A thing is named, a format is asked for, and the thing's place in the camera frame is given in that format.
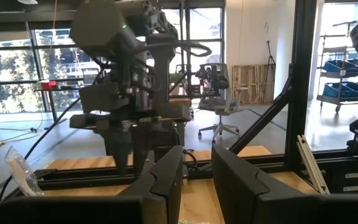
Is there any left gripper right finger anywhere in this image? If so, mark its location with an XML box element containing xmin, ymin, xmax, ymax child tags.
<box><xmin>211</xmin><ymin>143</ymin><xmax>319</xmax><ymax>224</ymax></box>

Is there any orange toothbrush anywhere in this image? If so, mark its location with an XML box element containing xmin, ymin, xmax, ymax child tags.
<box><xmin>4</xmin><ymin>145</ymin><xmax>45</xmax><ymax>197</ymax></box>

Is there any black cable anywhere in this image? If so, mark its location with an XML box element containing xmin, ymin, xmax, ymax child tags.
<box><xmin>0</xmin><ymin>70</ymin><xmax>105</xmax><ymax>203</ymax></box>

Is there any silver aluminium extrusion bar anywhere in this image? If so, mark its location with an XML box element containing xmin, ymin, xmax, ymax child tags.
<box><xmin>296</xmin><ymin>134</ymin><xmax>331</xmax><ymax>195</ymax></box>

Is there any red box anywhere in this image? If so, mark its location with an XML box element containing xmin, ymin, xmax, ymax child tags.
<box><xmin>40</xmin><ymin>80</ymin><xmax>58</xmax><ymax>91</ymax></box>

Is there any black labelled box stack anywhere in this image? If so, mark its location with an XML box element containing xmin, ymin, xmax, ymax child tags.
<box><xmin>321</xmin><ymin>164</ymin><xmax>358</xmax><ymax>195</ymax></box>

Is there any black tripod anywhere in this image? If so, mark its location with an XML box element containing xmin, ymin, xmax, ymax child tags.
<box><xmin>261</xmin><ymin>40</ymin><xmax>277</xmax><ymax>104</ymax></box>

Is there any green toothbrush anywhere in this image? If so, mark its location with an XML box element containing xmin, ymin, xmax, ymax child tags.
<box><xmin>178</xmin><ymin>219</ymin><xmax>211</xmax><ymax>224</ymax></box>

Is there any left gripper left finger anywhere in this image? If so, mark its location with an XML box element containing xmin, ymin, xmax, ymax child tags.
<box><xmin>118</xmin><ymin>145</ymin><xmax>185</xmax><ymax>224</ymax></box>

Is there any wooden pallet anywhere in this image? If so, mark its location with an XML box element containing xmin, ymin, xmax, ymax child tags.
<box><xmin>231</xmin><ymin>64</ymin><xmax>275</xmax><ymax>105</ymax></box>

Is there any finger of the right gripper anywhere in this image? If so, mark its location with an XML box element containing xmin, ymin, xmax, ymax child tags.
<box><xmin>132</xmin><ymin>126</ymin><xmax>155</xmax><ymax>178</ymax></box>
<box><xmin>104</xmin><ymin>127</ymin><xmax>133</xmax><ymax>174</ymax></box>

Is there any cart with blue bins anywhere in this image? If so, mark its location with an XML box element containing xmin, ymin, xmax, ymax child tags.
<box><xmin>316</xmin><ymin>21</ymin><xmax>358</xmax><ymax>113</ymax></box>

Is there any white office chair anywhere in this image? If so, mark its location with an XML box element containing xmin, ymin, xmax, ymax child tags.
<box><xmin>196</xmin><ymin>63</ymin><xmax>246</xmax><ymax>140</ymax></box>

